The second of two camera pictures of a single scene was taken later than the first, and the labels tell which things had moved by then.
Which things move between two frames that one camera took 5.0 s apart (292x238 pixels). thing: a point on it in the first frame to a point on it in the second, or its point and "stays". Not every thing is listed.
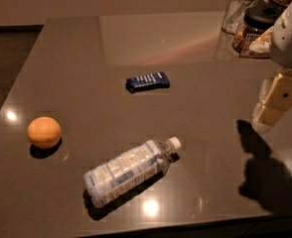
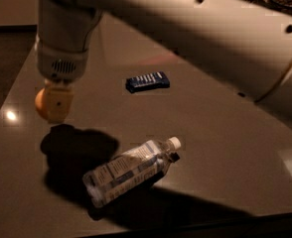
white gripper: x=289 y=44 to x=62 y=64
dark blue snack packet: x=157 y=79 stays
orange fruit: x=44 y=132 to x=40 y=103
